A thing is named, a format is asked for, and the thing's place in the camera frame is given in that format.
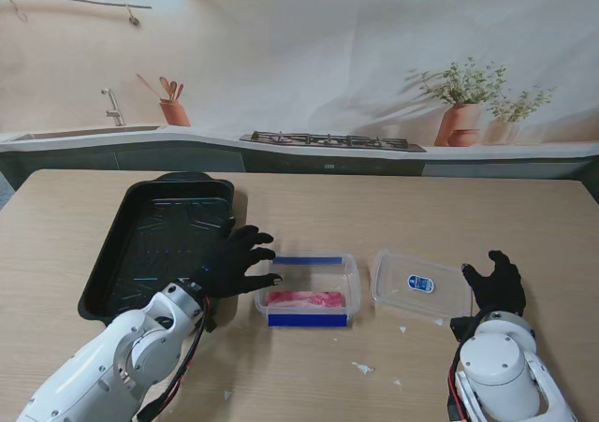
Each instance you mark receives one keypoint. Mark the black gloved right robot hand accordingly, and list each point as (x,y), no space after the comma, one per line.
(503,288)

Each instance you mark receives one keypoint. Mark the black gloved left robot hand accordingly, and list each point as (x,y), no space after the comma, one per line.
(224,267)

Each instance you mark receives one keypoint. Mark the clear plastic container blue flaps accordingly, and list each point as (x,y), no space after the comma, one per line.
(306,321)

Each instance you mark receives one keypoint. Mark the clear lid with blue label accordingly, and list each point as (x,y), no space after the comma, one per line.
(398,286)

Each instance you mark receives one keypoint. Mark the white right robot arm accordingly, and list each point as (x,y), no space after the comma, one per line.
(496,370)

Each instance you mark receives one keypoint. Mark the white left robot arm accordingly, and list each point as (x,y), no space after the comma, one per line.
(93,370)

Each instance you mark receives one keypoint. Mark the black baking tray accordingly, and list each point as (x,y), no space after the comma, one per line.
(164,216)

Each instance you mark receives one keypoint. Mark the large white paper scrap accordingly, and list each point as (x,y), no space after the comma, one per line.
(364,369)

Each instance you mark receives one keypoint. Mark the printed kitchen backdrop cloth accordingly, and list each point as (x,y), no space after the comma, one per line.
(299,66)

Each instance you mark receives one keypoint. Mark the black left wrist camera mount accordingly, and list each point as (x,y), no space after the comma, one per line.
(210,319)

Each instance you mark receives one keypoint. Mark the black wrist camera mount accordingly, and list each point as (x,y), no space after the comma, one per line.
(210,319)
(461,328)

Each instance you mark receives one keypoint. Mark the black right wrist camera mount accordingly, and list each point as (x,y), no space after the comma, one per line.
(461,328)

